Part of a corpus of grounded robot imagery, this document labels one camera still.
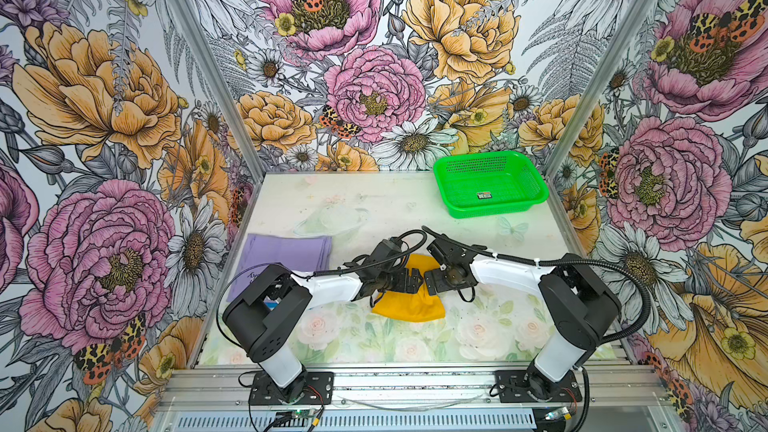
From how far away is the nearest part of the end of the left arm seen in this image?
0.67m

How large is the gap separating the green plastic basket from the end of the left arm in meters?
0.36

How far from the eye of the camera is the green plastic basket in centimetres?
114
